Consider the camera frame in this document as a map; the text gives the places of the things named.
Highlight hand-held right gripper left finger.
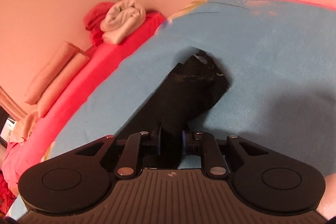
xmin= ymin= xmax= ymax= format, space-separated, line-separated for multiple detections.
xmin=75 ymin=123 xmax=162 ymax=178

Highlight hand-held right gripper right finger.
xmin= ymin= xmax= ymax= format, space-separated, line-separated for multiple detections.
xmin=182 ymin=130 xmax=269 ymax=178

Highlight black pants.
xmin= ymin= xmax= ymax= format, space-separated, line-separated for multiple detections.
xmin=119 ymin=48 xmax=232 ymax=169

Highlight red quilt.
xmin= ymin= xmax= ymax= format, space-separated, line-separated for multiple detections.
xmin=1 ymin=11 xmax=168 ymax=188

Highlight pink folded cloth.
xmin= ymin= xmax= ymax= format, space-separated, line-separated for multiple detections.
xmin=36 ymin=54 xmax=90 ymax=118
xmin=24 ymin=41 xmax=80 ymax=105

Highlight blue printed blanket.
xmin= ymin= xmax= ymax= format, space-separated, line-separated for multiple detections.
xmin=8 ymin=0 xmax=336 ymax=220

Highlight cream rolled cloth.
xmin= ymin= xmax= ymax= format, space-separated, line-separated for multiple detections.
xmin=100 ymin=0 xmax=146 ymax=45

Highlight cream crumpled cloth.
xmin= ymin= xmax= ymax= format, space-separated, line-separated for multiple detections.
xmin=9 ymin=111 xmax=40 ymax=146

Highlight red crumpled cloth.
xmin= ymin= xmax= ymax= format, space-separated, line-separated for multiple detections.
xmin=83 ymin=1 xmax=119 ymax=46

